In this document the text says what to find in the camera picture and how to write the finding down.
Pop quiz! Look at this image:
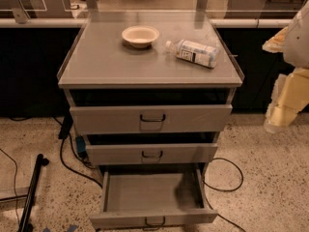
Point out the grey drawer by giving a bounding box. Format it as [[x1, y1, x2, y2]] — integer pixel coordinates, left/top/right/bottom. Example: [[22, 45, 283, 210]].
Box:
[[70, 104, 232, 134], [86, 143, 217, 165], [90, 166, 217, 230]]

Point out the black floor cable left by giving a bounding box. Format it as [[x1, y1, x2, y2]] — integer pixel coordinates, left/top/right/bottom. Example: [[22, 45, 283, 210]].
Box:
[[52, 116, 103, 189]]

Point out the black stand leg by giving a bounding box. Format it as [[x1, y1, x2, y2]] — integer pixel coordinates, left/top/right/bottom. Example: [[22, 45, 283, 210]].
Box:
[[17, 154, 49, 232]]

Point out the black floor cable right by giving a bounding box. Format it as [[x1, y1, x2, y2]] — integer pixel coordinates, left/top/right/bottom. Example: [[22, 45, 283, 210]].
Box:
[[202, 157, 247, 232]]

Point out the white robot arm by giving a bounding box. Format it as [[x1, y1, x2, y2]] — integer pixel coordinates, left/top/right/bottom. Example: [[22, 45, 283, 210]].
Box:
[[262, 2, 309, 133]]

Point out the grey drawer cabinet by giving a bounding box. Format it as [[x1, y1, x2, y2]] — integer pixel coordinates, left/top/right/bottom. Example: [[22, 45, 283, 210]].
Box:
[[57, 11, 245, 179]]

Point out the white paper bowl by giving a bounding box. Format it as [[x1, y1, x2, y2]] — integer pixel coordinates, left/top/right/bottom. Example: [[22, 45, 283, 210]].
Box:
[[122, 26, 160, 48]]

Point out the grey middle drawer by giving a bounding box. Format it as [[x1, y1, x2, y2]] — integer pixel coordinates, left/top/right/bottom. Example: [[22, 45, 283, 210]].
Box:
[[86, 143, 217, 165]]

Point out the grey bottom drawer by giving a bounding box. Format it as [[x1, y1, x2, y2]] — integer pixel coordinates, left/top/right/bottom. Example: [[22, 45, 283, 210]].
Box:
[[90, 166, 217, 230]]

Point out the white horizontal rail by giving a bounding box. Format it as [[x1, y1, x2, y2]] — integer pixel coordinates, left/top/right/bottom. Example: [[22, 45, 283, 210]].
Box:
[[0, 18, 291, 28]]

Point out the black floor cable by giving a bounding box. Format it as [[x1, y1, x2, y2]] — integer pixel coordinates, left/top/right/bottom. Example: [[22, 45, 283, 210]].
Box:
[[52, 116, 103, 189], [202, 157, 247, 232]]

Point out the thin black cable far left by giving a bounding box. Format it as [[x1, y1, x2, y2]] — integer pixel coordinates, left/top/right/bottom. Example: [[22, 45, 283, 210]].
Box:
[[0, 148, 21, 225]]

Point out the clear plastic water bottle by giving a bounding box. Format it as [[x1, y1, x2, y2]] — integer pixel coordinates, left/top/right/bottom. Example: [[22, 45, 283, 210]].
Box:
[[165, 40, 219, 69]]

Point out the grey top drawer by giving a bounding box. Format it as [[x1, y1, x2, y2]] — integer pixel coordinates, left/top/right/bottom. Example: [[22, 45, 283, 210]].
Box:
[[70, 104, 232, 134]]

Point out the black power adapter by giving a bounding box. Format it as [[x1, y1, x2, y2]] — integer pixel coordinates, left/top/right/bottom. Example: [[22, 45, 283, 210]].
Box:
[[58, 115, 73, 139]]

